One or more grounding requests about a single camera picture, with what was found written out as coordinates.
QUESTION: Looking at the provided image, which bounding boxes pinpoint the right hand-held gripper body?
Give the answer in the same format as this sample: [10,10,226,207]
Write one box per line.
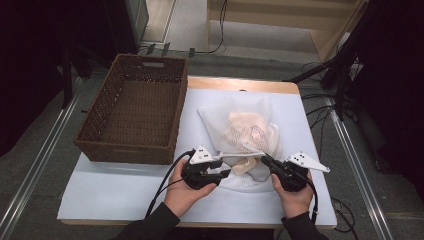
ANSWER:
[275,151,331,193]

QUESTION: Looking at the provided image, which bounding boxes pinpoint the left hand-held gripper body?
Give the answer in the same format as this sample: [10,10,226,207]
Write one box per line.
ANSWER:
[180,145,222,191]

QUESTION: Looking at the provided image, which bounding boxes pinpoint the white mesh laundry bag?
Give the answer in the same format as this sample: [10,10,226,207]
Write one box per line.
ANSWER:
[197,94,285,195]

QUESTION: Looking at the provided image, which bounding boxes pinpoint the cream cloth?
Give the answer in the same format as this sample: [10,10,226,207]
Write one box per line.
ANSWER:
[225,111,282,176]

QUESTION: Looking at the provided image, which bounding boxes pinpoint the brown woven basket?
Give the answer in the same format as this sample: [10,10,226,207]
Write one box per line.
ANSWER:
[73,53,189,166]

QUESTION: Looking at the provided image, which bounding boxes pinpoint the person's right hand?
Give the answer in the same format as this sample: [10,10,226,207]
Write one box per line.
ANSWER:
[271,169,315,220]

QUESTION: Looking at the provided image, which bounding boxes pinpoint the person's left hand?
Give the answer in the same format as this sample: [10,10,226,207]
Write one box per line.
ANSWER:
[163,159,218,219]

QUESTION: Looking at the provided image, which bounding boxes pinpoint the wooden table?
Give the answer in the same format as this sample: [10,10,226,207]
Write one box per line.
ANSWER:
[60,76,338,231]

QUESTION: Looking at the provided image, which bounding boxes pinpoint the white table mat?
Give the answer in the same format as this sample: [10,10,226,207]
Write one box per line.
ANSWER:
[57,87,338,228]

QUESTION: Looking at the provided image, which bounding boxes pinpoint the black tripod stand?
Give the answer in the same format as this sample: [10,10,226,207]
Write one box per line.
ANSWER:
[283,0,371,121]

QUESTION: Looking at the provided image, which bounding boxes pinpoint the dark curtain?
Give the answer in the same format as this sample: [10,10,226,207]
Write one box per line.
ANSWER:
[0,0,129,158]
[351,0,424,183]

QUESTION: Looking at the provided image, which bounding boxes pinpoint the wooden platform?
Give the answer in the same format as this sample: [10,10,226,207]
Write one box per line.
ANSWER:
[205,0,369,63]

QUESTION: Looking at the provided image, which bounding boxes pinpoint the dark cabinet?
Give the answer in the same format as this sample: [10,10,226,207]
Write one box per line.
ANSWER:
[124,0,150,52]

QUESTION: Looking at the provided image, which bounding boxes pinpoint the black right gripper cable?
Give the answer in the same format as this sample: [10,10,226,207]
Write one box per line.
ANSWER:
[303,175,320,225]

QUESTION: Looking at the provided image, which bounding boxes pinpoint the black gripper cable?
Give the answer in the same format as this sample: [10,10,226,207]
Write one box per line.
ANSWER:
[303,175,320,225]
[144,149,196,218]

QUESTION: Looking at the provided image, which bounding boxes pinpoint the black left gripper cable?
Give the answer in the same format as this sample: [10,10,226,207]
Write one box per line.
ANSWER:
[144,149,196,218]

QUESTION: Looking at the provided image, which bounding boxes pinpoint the metal floor rail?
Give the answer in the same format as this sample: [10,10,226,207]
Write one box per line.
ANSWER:
[0,77,85,234]
[328,97,395,240]

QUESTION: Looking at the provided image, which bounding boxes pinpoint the black floor cable loop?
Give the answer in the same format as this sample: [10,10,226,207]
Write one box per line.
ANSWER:
[329,196,360,240]

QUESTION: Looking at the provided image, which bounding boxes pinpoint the black floor cables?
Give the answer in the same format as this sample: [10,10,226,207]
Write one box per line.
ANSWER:
[300,61,338,149]

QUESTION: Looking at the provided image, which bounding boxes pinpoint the black hanging cable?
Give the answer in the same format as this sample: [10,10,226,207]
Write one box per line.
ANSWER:
[191,0,229,56]

